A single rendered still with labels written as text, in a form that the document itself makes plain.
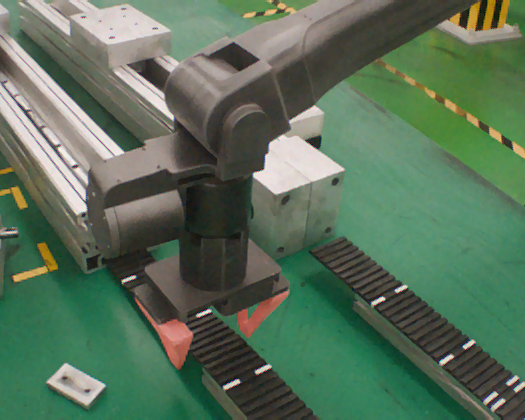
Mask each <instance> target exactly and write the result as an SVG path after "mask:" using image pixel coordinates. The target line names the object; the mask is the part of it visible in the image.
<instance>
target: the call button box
mask: <svg viewBox="0 0 525 420"><path fill-rule="evenodd" d="M323 117H324V113H323V112H321V111H320V109H318V108H317V107H316V106H314V107H312V108H311V109H309V110H308V111H306V112H303V113H301V114H299V116H297V117H296V118H294V119H292V120H291V121H289V123H290V126H291V130H290V131H288V132H287V133H285V134H284V135H283V136H285V137H286V138H291V137H294V136H298V137H300V138H301V139H302V140H304V141H305V142H306V143H307V144H309V145H310V146H311V147H313V148H314V149H320V147H321V141H322V136H321V134H322V132H323V130H322V125H323Z"/></svg>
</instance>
